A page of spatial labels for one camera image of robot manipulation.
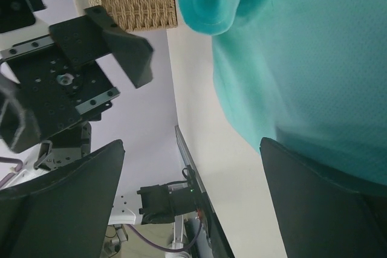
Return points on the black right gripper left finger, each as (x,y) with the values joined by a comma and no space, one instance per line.
(63,213)

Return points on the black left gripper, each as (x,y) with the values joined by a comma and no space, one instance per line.
(55,93)

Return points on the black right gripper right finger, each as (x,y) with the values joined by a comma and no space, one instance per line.
(321,211)

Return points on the teal t shirt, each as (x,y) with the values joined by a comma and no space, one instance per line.
(310,74)

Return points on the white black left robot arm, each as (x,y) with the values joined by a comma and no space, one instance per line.
(63,208)

